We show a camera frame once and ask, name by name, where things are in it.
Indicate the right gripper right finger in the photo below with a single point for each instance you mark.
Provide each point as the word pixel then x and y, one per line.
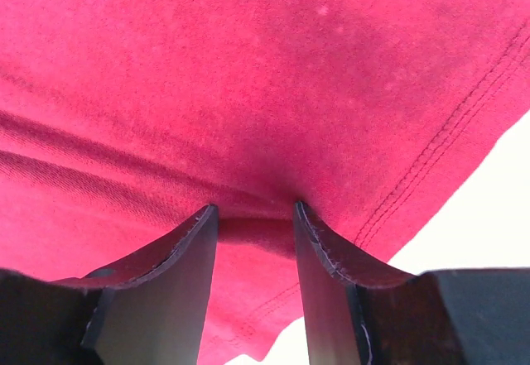
pixel 359 310

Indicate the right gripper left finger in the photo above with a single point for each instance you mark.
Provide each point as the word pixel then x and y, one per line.
pixel 146 308

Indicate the dark red t shirt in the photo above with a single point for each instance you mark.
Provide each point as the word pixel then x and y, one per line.
pixel 121 118

